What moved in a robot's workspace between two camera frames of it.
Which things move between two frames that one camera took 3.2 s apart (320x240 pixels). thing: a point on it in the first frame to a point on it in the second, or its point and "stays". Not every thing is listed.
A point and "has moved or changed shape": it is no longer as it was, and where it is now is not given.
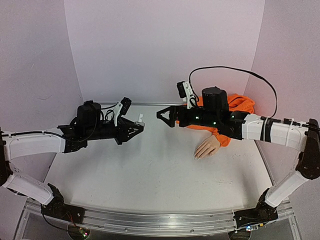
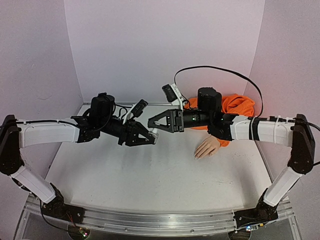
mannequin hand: [209, 147] stays
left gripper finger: [126, 133] to [149, 140]
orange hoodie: [236, 103] stays
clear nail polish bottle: [141, 123] has moved or changed shape
